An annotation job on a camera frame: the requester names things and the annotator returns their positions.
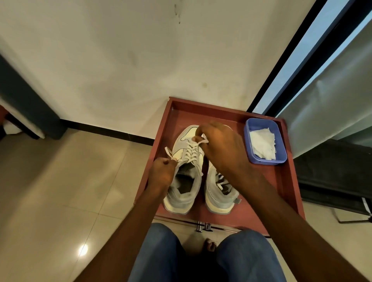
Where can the person's left hand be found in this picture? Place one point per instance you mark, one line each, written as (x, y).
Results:
(160, 174)

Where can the person's right hand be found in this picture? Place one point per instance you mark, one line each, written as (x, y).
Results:
(225, 151)

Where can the person's left fingers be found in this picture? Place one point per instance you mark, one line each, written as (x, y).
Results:
(170, 166)

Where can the person's right fingers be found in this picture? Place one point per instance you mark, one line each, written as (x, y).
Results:
(202, 133)

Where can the white shoelace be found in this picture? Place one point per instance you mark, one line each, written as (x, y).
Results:
(189, 151)

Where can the person's right forearm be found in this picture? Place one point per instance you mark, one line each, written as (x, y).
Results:
(287, 229)

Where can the person's left forearm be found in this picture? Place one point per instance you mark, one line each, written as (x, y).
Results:
(128, 232)

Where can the grey sneaker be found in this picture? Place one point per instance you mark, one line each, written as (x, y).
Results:
(216, 194)
(186, 174)

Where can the blue plastic container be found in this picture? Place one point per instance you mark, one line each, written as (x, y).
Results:
(250, 139)

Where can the white tissue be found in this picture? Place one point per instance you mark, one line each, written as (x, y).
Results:
(263, 143)

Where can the metal table fitting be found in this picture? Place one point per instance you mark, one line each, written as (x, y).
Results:
(205, 226)

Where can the red tray table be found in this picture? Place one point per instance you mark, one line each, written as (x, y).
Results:
(270, 186)

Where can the person's bare foot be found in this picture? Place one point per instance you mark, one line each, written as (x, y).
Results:
(209, 245)

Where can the person's blue jeans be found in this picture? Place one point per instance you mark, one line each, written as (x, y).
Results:
(158, 255)

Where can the white curtain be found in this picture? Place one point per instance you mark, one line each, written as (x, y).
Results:
(325, 110)

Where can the black chair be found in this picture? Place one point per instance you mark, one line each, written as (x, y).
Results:
(331, 171)

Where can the black window frame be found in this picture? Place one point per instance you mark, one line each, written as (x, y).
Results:
(290, 55)

